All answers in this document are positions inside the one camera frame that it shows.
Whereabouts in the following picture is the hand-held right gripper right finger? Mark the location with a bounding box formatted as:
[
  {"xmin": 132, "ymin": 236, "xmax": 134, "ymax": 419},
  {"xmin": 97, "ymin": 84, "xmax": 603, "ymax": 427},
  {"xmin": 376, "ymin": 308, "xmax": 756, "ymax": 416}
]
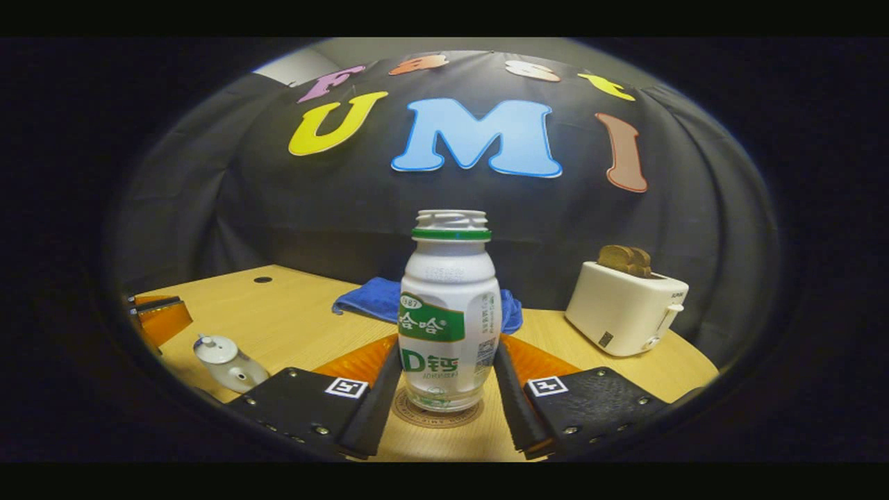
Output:
[{"xmin": 492, "ymin": 333, "xmax": 671, "ymax": 460}]

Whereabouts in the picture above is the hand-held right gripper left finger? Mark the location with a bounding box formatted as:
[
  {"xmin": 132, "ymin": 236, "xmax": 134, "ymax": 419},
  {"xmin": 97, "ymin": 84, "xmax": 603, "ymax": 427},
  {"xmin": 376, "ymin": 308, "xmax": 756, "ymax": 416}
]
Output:
[{"xmin": 226, "ymin": 335, "xmax": 404, "ymax": 460}]

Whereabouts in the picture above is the white teacup lid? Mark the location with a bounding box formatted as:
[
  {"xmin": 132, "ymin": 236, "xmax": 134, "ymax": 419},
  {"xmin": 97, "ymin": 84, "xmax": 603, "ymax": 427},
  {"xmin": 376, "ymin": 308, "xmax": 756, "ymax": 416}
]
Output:
[{"xmin": 193, "ymin": 335, "xmax": 238, "ymax": 365}]

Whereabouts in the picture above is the round wooden coaster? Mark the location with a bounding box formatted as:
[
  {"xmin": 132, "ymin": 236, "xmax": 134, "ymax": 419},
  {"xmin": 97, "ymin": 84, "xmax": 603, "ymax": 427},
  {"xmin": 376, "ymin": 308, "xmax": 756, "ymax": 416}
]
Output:
[{"xmin": 390, "ymin": 385, "xmax": 485, "ymax": 428}]

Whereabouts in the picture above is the white ceramic teacup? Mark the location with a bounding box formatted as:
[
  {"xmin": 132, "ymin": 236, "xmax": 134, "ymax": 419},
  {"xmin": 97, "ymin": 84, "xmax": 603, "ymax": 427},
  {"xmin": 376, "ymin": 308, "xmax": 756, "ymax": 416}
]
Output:
[{"xmin": 201, "ymin": 351, "xmax": 270, "ymax": 394}]

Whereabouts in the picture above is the white green-label water bottle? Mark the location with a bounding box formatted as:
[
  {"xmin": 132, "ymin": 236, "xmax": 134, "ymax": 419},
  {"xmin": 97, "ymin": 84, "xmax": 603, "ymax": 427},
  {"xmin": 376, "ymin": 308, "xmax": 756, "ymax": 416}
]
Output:
[{"xmin": 399, "ymin": 210, "xmax": 503, "ymax": 412}]

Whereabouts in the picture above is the blue towel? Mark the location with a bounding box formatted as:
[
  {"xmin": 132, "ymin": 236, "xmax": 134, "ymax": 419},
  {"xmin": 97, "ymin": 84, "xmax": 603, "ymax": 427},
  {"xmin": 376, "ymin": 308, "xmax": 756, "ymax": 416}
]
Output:
[{"xmin": 332, "ymin": 277, "xmax": 524, "ymax": 335}]

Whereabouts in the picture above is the white toaster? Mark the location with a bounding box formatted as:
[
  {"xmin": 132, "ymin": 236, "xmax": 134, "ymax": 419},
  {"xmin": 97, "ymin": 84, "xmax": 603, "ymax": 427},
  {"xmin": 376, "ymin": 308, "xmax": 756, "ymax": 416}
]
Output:
[{"xmin": 565, "ymin": 260, "xmax": 690, "ymax": 358}]

